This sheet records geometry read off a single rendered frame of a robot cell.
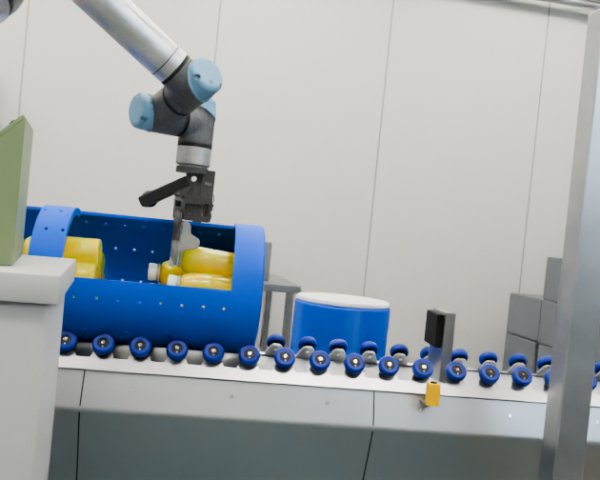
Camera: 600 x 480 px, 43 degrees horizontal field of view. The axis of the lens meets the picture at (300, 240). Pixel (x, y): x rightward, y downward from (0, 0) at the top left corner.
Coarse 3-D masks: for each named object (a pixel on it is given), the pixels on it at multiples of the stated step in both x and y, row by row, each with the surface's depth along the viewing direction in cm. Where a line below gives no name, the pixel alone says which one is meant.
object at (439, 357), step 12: (432, 312) 176; (444, 312) 172; (432, 324) 175; (444, 324) 172; (432, 336) 174; (444, 336) 171; (432, 348) 178; (444, 348) 172; (432, 360) 177; (444, 360) 172; (432, 372) 176; (444, 372) 172
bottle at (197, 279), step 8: (192, 272) 163; (200, 272) 163; (176, 280) 163; (184, 280) 162; (192, 280) 161; (200, 280) 161; (208, 280) 162; (216, 280) 162; (224, 280) 162; (208, 288) 161; (216, 288) 161; (224, 288) 162
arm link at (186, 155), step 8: (176, 152) 166; (184, 152) 164; (192, 152) 164; (200, 152) 164; (208, 152) 166; (176, 160) 166; (184, 160) 164; (192, 160) 164; (200, 160) 164; (208, 160) 166
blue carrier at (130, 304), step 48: (48, 240) 153; (144, 240) 178; (240, 240) 161; (96, 288) 153; (144, 288) 154; (192, 288) 155; (240, 288) 156; (144, 336) 159; (192, 336) 160; (240, 336) 160
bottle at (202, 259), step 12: (180, 252) 167; (192, 252) 166; (204, 252) 166; (216, 252) 167; (228, 252) 168; (180, 264) 167; (192, 264) 165; (204, 264) 165; (216, 264) 166; (228, 264) 166
